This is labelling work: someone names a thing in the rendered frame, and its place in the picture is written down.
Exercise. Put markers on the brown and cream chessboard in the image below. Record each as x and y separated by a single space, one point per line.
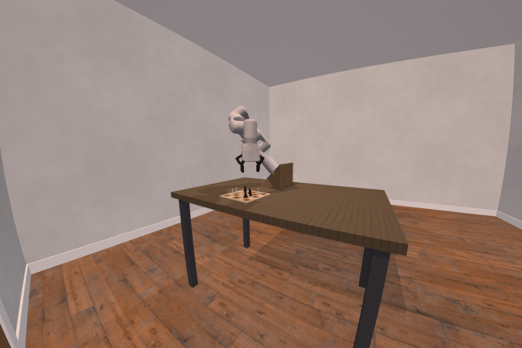
240 196

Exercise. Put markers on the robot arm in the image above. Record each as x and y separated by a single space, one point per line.
251 135

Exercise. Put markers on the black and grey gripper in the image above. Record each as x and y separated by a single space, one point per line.
250 153

